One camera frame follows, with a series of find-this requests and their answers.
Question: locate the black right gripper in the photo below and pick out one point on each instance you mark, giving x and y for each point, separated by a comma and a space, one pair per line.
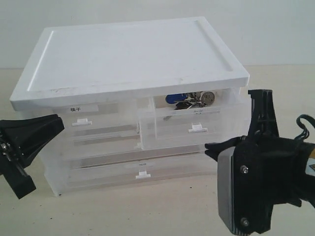
266, 170

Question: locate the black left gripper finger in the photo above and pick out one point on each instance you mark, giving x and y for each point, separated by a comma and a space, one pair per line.
22, 140
19, 181

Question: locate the key bunch with blue tag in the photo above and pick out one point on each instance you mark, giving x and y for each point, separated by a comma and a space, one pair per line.
189, 100

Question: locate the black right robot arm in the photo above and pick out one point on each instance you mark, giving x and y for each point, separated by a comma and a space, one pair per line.
308, 178

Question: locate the clear bottom wide drawer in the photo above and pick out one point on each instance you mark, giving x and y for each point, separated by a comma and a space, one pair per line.
137, 166

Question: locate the white plastic drawer cabinet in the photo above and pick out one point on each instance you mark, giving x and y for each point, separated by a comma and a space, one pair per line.
111, 63

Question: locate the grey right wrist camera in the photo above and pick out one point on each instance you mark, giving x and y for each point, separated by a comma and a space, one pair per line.
225, 188

